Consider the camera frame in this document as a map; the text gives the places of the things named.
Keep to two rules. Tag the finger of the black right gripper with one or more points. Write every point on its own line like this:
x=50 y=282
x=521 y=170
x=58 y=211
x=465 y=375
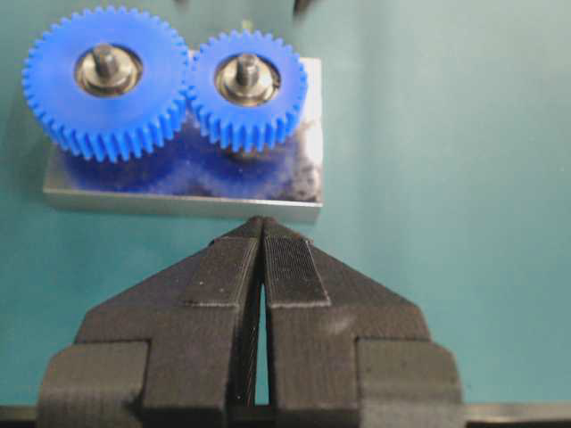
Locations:
x=304 y=5

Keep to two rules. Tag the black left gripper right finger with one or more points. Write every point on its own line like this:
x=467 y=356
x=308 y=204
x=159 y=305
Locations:
x=345 y=351

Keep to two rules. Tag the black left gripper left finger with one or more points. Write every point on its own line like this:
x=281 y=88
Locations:
x=176 y=350

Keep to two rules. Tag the steel washer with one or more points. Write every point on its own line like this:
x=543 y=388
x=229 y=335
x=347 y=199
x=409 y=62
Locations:
x=125 y=77
x=258 y=92

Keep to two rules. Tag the threaded shaft of small gear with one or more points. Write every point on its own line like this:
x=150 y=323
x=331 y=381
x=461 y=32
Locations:
x=247 y=69

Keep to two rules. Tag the small blue gear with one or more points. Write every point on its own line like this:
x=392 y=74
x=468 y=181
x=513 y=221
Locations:
x=241 y=126

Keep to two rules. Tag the metal base block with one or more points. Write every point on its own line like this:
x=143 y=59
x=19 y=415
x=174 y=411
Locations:
x=190 y=176

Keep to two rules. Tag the teal table mat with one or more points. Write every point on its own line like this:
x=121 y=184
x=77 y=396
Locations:
x=446 y=178

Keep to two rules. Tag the large blue gear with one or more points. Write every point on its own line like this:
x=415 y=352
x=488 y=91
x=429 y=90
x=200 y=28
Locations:
x=115 y=128

